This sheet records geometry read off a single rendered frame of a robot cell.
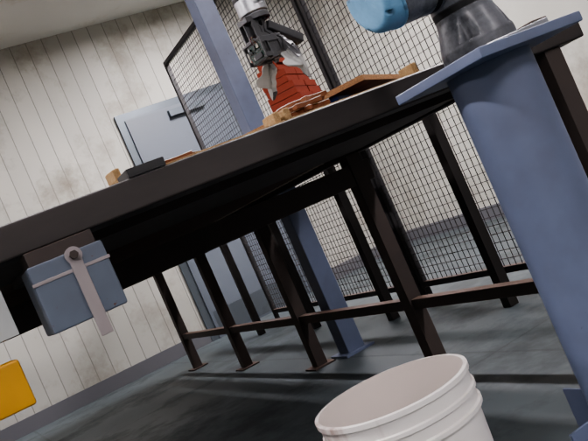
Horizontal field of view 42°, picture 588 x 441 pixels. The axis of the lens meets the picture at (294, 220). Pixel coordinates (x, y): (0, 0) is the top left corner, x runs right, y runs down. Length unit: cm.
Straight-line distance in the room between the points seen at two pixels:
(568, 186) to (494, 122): 18
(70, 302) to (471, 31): 88
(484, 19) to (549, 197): 35
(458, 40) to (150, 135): 564
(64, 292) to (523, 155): 86
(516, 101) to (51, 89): 582
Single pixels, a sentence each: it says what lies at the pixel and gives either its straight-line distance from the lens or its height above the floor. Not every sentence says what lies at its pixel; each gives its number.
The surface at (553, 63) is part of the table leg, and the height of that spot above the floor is 82.
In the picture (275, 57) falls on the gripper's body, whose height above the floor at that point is 111.
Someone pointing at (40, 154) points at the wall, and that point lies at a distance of 682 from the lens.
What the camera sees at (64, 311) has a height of 74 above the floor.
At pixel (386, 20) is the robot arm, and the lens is 144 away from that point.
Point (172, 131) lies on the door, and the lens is 706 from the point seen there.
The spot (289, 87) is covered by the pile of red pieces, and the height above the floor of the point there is 114.
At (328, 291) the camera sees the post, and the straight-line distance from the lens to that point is 375.
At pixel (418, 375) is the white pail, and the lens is 157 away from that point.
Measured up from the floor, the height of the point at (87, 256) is 81.
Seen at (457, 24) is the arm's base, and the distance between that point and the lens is 152.
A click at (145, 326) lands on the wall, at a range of 675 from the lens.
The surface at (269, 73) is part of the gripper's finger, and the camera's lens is 196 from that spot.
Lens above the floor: 73
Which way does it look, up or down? level
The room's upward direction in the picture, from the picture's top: 24 degrees counter-clockwise
